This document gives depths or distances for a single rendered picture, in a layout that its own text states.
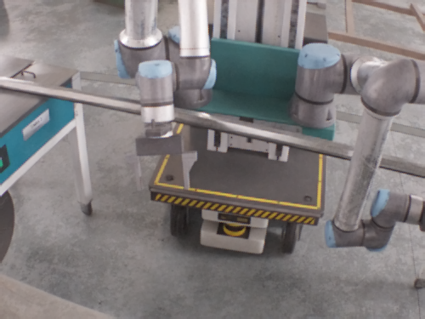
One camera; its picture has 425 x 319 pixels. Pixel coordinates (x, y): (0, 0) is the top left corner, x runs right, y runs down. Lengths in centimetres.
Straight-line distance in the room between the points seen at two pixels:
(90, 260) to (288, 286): 84
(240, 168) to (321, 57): 64
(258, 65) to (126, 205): 94
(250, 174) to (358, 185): 78
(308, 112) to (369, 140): 55
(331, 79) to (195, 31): 53
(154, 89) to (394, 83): 64
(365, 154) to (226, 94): 80
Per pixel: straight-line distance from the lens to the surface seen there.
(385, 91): 123
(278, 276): 215
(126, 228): 232
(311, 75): 177
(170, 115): 141
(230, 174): 209
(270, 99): 198
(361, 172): 139
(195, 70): 152
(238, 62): 195
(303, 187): 208
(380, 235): 161
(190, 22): 152
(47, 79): 196
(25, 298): 106
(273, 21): 195
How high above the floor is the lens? 161
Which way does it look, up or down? 36 degrees down
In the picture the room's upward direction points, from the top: 3 degrees clockwise
